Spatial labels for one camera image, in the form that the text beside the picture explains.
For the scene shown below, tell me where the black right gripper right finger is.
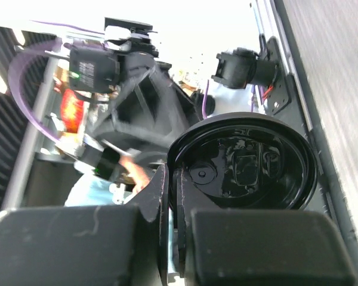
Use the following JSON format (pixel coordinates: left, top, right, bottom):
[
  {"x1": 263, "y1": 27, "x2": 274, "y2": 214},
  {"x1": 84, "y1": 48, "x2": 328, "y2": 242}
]
[{"x1": 172, "y1": 167, "x2": 224, "y2": 276}]

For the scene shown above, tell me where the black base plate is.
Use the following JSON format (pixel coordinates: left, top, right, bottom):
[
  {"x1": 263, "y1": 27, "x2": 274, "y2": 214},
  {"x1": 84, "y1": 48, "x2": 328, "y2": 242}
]
[{"x1": 259, "y1": 36, "x2": 294, "y2": 116}]

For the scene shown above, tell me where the black plastic cup lid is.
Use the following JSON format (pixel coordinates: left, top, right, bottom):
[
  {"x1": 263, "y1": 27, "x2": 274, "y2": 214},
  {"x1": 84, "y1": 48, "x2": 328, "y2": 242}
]
[{"x1": 167, "y1": 112, "x2": 317, "y2": 210}]

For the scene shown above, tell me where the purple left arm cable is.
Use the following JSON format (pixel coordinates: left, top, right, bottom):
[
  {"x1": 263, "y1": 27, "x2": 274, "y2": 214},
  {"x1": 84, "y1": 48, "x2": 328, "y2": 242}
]
[{"x1": 7, "y1": 20, "x2": 108, "y2": 144}]

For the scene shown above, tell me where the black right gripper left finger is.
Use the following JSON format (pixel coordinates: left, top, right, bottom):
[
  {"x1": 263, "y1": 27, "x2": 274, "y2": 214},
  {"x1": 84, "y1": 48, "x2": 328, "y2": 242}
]
[{"x1": 124, "y1": 165, "x2": 168, "y2": 285}]

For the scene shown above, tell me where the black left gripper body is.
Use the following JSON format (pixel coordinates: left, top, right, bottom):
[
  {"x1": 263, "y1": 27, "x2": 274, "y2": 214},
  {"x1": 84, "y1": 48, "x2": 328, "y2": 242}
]
[{"x1": 86, "y1": 56, "x2": 200, "y2": 167}]

